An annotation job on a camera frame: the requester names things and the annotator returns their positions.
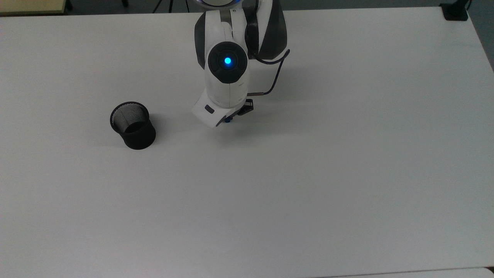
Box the dark robot cable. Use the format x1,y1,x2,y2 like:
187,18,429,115
247,48,291,97

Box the Franka gripper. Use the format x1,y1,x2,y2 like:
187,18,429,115
191,94,255,129

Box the black tripod legs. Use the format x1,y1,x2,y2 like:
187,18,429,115
152,0,190,14

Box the black table clamp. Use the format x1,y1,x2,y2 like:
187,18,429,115
440,0,472,22

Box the black mesh pen holder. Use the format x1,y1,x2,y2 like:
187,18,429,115
110,101,157,151

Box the beige wooden desk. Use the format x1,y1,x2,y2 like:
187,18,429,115
0,0,68,16

